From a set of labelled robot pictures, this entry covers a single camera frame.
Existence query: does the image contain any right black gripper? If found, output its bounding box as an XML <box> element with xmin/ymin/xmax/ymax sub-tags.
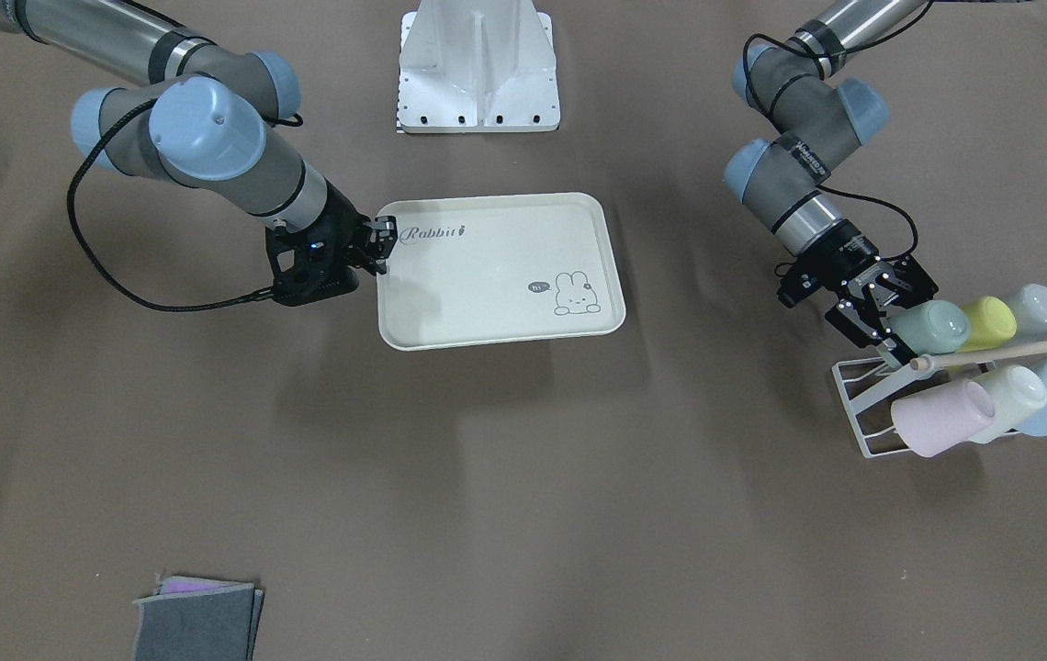
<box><xmin>266</xmin><ymin>183</ymin><xmax>398</xmax><ymax>307</ymax></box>

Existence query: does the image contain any grey folded cloth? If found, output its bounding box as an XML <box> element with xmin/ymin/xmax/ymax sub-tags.
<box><xmin>130</xmin><ymin>575</ymin><xmax>265</xmax><ymax>660</ymax></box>

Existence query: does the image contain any grey cup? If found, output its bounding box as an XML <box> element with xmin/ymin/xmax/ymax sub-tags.
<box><xmin>1001</xmin><ymin>282</ymin><xmax>1047</xmax><ymax>341</ymax></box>

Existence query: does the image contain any yellow cup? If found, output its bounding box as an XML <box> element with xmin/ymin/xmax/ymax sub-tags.
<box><xmin>960</xmin><ymin>296</ymin><xmax>1018</xmax><ymax>353</ymax></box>

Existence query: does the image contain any white wire cup rack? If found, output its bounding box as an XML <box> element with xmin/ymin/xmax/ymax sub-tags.
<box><xmin>830</xmin><ymin>341</ymin><xmax>1047</xmax><ymax>457</ymax></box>

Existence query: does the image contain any cream rabbit tray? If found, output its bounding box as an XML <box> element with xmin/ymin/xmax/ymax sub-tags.
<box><xmin>377</xmin><ymin>192</ymin><xmax>627</xmax><ymax>352</ymax></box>

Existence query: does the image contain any green cup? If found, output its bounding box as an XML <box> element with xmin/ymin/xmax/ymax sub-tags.
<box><xmin>887</xmin><ymin>298</ymin><xmax>973</xmax><ymax>355</ymax></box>

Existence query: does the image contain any pink cup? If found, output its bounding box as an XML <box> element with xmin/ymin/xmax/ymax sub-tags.
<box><xmin>890</xmin><ymin>379</ymin><xmax>996</xmax><ymax>457</ymax></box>

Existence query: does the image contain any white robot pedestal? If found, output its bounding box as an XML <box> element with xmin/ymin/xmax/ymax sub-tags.
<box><xmin>395</xmin><ymin>1</ymin><xmax>561</xmax><ymax>134</ymax></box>

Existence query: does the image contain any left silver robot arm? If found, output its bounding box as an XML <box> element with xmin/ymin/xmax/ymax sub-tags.
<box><xmin>723</xmin><ymin>1</ymin><xmax>938</xmax><ymax>363</ymax></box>

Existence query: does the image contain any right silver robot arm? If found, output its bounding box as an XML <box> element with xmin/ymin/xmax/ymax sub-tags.
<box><xmin>0</xmin><ymin>1</ymin><xmax>397</xmax><ymax>307</ymax></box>

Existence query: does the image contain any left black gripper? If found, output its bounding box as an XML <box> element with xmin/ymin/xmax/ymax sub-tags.
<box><xmin>795</xmin><ymin>220</ymin><xmax>940</xmax><ymax>369</ymax></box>

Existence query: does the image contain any cream white cup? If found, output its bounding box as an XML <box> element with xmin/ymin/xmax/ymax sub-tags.
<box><xmin>968</xmin><ymin>363</ymin><xmax>1047</xmax><ymax>444</ymax></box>

